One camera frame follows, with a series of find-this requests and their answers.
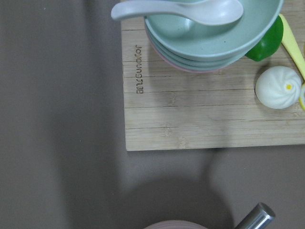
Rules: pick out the green lime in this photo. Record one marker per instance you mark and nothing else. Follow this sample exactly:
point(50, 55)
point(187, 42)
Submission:
point(269, 43)

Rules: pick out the white steamed bun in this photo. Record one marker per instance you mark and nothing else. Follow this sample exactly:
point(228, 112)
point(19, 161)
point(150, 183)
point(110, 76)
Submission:
point(278, 87)

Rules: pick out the yellow plastic knife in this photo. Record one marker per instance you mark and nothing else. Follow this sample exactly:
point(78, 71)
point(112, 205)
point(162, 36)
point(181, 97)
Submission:
point(291, 46)

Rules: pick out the white ceramic spoon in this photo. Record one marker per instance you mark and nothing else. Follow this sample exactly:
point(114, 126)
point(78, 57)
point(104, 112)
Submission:
point(206, 12)

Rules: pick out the green stacked bowls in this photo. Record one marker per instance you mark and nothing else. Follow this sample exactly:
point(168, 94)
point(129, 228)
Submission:
point(193, 47)

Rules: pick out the bamboo cutting board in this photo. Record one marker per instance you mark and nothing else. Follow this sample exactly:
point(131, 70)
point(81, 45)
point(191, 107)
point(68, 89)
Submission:
point(166, 108)

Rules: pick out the pink bowl with ice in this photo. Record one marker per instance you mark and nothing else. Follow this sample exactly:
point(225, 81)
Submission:
point(172, 224)

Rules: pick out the metal ice scoop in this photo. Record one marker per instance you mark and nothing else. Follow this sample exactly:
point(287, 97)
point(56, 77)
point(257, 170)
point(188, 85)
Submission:
point(258, 218)

